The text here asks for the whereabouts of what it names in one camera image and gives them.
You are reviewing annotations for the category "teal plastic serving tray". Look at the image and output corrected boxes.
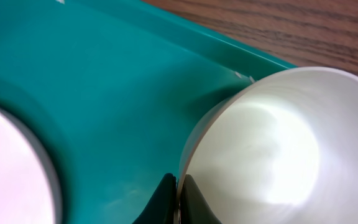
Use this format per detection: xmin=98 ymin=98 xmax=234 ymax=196
xmin=0 ymin=0 xmax=291 ymax=223

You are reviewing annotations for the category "white saucer bowl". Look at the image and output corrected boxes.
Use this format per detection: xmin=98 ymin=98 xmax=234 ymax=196
xmin=178 ymin=67 xmax=358 ymax=223

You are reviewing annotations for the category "small white plate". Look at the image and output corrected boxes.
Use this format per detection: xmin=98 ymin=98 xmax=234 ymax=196
xmin=0 ymin=109 xmax=63 ymax=224

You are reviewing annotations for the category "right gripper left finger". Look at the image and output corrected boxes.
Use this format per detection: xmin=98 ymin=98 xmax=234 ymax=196
xmin=133 ymin=173 xmax=177 ymax=224

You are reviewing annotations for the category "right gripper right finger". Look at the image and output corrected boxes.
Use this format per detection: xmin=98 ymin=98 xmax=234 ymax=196
xmin=180 ymin=174 xmax=221 ymax=224

